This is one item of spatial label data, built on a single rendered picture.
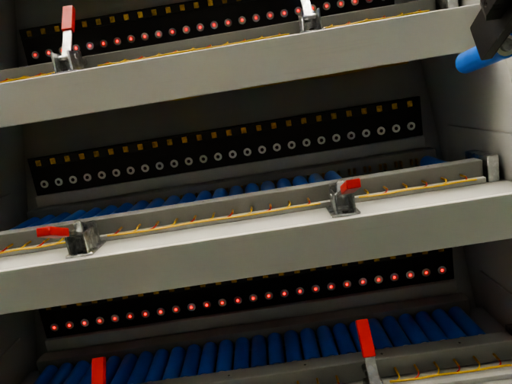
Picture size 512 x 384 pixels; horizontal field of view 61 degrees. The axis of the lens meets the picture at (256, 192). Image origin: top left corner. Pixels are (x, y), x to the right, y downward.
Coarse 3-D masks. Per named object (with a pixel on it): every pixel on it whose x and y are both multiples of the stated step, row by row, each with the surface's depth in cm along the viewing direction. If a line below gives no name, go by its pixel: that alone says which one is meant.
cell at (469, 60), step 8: (472, 48) 35; (504, 48) 31; (464, 56) 36; (472, 56) 34; (496, 56) 31; (504, 56) 31; (456, 64) 37; (464, 64) 36; (472, 64) 35; (480, 64) 34; (488, 64) 33; (464, 72) 37
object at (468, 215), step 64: (448, 128) 58; (64, 192) 60; (128, 192) 60; (448, 192) 45; (64, 256) 44; (128, 256) 42; (192, 256) 42; (256, 256) 42; (320, 256) 42; (384, 256) 42
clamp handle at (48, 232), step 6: (78, 222) 44; (42, 228) 37; (48, 228) 37; (54, 228) 38; (60, 228) 39; (66, 228) 40; (78, 228) 44; (42, 234) 37; (48, 234) 37; (54, 234) 38; (60, 234) 39; (66, 234) 40; (72, 234) 41; (78, 234) 43
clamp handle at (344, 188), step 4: (348, 180) 36; (352, 180) 36; (356, 180) 36; (336, 184) 43; (340, 184) 43; (344, 184) 37; (348, 184) 36; (352, 184) 36; (356, 184) 36; (360, 184) 36; (340, 188) 43; (344, 188) 37; (348, 188) 36; (352, 188) 36; (356, 188) 37; (340, 192) 41; (344, 192) 38; (348, 192) 39; (352, 192) 39; (340, 196) 43
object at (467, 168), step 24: (408, 168) 47; (432, 168) 46; (456, 168) 46; (480, 168) 46; (264, 192) 47; (288, 192) 47; (312, 192) 47; (360, 192) 47; (384, 192) 45; (96, 216) 49; (120, 216) 47; (144, 216) 47; (168, 216) 47; (192, 216) 47; (216, 216) 47; (240, 216) 45; (0, 240) 48; (24, 240) 48; (48, 240) 48
